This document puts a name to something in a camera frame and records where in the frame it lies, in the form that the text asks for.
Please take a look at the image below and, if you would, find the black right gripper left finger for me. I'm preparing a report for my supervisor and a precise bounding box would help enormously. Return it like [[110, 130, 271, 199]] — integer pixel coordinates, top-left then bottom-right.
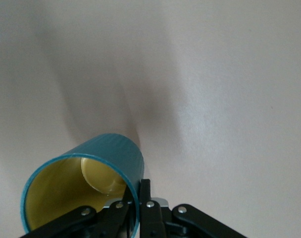
[[18, 185, 132, 238]]

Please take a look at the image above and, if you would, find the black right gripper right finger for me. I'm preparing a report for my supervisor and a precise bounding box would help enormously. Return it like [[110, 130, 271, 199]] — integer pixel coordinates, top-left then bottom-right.
[[139, 178, 249, 238]]

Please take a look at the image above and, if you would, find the teal ribbed cup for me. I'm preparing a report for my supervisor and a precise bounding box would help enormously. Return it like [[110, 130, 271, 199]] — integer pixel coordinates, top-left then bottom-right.
[[21, 133, 145, 238]]

